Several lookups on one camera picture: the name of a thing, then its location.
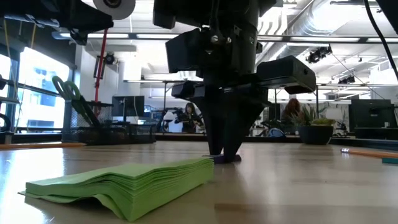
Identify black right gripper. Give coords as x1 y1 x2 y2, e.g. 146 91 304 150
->
170 24 317 163

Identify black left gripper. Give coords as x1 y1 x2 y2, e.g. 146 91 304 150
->
46 0 114 46

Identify green-handled scissors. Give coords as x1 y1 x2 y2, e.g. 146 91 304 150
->
52 75 102 128

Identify green sticky note pad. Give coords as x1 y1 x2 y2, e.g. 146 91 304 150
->
18 156 215 223

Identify yellow pencil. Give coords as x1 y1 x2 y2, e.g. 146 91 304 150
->
0 142 87 151
340 147 398 160

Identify black mesh desk organizer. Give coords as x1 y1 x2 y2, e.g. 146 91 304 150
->
61 100 157 146

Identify red desk lamp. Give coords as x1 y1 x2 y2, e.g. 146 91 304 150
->
92 0 137 121

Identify person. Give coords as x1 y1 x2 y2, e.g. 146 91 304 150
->
281 98 303 131
174 102 203 134

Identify blue round object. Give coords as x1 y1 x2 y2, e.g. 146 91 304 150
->
267 128 285 138

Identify potted succulent plant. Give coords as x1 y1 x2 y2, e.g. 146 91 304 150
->
294 105 337 146

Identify large black computer monitor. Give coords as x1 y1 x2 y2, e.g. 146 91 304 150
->
348 99 398 140

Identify black aluminium table frame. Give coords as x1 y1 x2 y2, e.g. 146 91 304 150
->
0 132 398 151

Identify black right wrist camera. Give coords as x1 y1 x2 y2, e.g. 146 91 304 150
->
164 27 208 75

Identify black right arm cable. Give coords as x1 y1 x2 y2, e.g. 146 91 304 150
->
363 0 398 82

